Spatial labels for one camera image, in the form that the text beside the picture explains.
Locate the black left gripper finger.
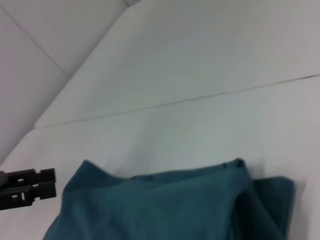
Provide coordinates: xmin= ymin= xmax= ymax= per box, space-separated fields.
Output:
xmin=0 ymin=168 xmax=56 ymax=189
xmin=0 ymin=180 xmax=57 ymax=211

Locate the teal t-shirt with FREE! print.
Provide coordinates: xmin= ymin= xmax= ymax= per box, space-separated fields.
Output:
xmin=42 ymin=157 xmax=296 ymax=240

